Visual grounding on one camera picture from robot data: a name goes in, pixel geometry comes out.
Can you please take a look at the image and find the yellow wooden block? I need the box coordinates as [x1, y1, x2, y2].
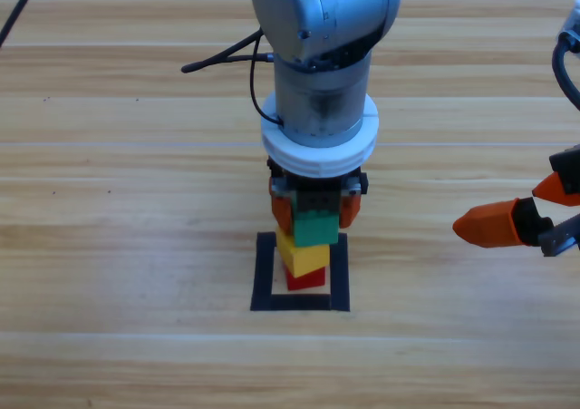
[275, 228, 330, 278]

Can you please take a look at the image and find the black tape square outline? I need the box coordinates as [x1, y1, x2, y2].
[249, 231, 351, 313]

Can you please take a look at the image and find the red wooden block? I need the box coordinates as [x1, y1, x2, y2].
[283, 266, 327, 292]

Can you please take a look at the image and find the green wooden block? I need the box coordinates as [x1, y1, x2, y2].
[293, 209, 341, 248]

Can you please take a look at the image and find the thin black arm wire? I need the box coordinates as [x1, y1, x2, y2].
[247, 39, 285, 125]

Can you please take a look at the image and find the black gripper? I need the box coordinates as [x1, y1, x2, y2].
[451, 144, 580, 258]
[266, 154, 369, 236]

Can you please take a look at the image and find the black cable on table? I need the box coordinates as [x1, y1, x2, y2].
[0, 0, 44, 48]

